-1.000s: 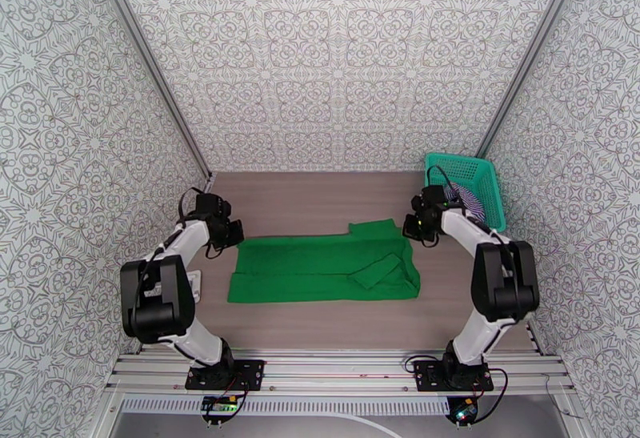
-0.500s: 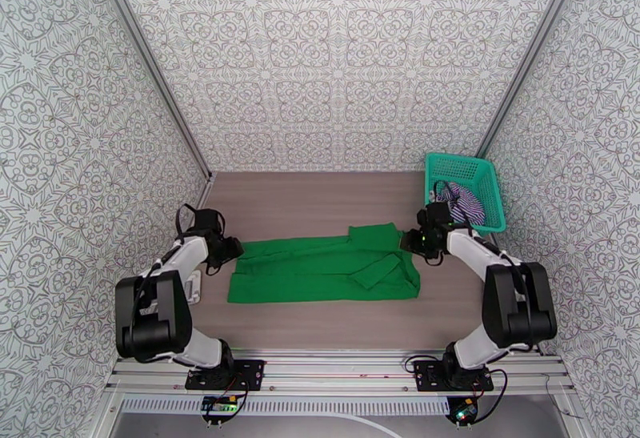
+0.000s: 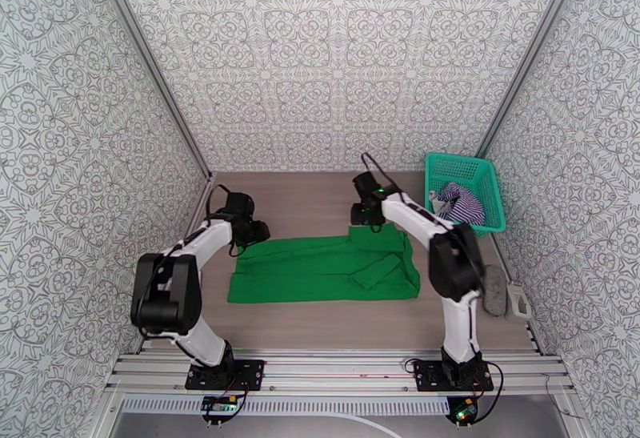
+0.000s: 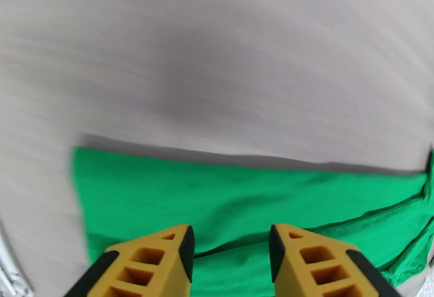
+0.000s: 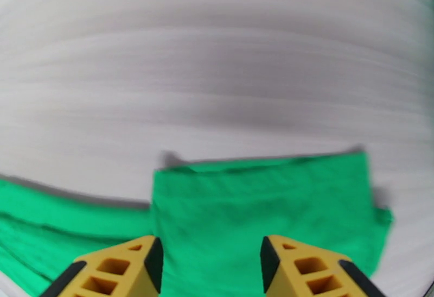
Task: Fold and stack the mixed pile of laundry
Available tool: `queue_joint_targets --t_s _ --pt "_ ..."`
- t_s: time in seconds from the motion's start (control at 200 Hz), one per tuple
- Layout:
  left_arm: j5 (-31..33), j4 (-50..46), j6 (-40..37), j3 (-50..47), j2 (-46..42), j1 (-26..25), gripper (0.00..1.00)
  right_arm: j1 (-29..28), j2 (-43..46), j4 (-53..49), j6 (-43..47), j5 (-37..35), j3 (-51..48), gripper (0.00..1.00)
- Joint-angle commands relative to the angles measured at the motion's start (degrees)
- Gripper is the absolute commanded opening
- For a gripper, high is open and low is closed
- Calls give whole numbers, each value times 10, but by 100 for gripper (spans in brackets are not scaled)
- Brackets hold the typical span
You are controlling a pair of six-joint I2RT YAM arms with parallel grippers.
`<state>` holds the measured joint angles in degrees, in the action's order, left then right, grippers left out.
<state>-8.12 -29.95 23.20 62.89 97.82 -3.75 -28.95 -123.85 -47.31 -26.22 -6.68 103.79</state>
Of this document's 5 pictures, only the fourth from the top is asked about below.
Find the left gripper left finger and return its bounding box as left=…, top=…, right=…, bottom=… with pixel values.
left=64, top=224, right=195, bottom=297

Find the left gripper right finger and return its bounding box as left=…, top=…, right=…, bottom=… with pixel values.
left=270, top=223, right=403, bottom=297

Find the green shirt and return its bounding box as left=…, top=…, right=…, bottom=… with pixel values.
left=69, top=147, right=434, bottom=297

